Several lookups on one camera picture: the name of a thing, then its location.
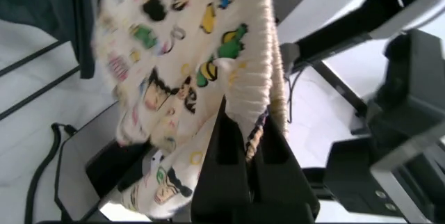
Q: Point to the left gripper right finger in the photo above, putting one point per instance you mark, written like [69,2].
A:
[281,182]

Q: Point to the dark grey long-sleeved shirt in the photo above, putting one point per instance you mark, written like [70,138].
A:
[41,1]

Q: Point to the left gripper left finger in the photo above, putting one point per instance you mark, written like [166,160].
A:
[222,175]

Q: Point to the cream printed garment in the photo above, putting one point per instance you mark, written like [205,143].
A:
[174,60]

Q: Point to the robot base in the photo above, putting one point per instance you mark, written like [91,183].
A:
[410,112]

